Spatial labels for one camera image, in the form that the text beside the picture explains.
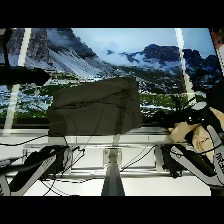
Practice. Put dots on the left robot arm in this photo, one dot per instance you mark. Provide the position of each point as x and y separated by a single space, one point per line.
31 166

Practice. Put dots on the dark grey garment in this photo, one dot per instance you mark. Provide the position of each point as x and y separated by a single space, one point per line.
96 106

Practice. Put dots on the silver frame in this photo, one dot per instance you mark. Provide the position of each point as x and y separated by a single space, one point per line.
113 181

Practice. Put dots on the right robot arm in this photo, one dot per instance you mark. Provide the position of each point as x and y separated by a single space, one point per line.
196 161

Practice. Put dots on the beige garment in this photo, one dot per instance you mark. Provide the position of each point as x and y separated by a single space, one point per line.
181 132

